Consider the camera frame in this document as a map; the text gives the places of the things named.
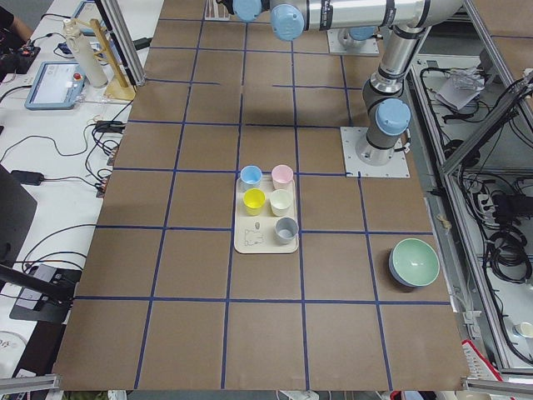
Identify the paper cup on floor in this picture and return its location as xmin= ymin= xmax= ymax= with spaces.
xmin=513 ymin=322 xmax=533 ymax=338

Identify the black power adapter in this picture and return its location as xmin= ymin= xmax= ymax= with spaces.
xmin=11 ymin=170 xmax=45 ymax=186

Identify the teach pendant tablet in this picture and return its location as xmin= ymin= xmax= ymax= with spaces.
xmin=25 ymin=62 xmax=86 ymax=110

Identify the green and blue bowl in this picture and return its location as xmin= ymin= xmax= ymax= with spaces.
xmin=389 ymin=238 xmax=441 ymax=288

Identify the pink cup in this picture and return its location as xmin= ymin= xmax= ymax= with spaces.
xmin=271 ymin=164 xmax=293 ymax=189

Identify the crumpled white paper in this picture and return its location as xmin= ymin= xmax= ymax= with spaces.
xmin=436 ymin=67 xmax=485 ymax=111

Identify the wooden stand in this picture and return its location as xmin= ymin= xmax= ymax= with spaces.
xmin=74 ymin=18 xmax=136 ymax=101

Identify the cream cup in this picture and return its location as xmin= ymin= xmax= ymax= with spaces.
xmin=270 ymin=189 xmax=292 ymax=217

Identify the blue cup far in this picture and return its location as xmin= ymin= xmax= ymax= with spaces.
xmin=240 ymin=165 xmax=262 ymax=190

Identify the black cable bundle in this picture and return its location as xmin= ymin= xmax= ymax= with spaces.
xmin=485 ymin=231 xmax=531 ymax=285

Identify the yellow cup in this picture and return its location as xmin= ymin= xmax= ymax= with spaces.
xmin=243 ymin=187 xmax=266 ymax=216

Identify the aluminium frame post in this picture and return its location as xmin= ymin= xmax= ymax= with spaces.
xmin=95 ymin=0 xmax=146 ymax=87

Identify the beige plastic tray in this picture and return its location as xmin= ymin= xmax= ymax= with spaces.
xmin=233 ymin=174 xmax=299 ymax=254

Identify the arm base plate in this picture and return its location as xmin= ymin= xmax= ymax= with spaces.
xmin=340 ymin=127 xmax=410 ymax=178
xmin=327 ymin=26 xmax=379 ymax=57

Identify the white water bottle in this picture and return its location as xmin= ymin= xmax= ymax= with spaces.
xmin=63 ymin=18 xmax=108 ymax=88

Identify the black usb hub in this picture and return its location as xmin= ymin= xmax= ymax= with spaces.
xmin=95 ymin=120 xmax=126 ymax=134

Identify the black monitor stand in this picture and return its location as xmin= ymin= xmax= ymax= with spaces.
xmin=0 ymin=164 xmax=82 ymax=324

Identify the grey cup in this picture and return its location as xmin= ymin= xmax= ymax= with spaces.
xmin=275 ymin=217 xmax=299 ymax=244

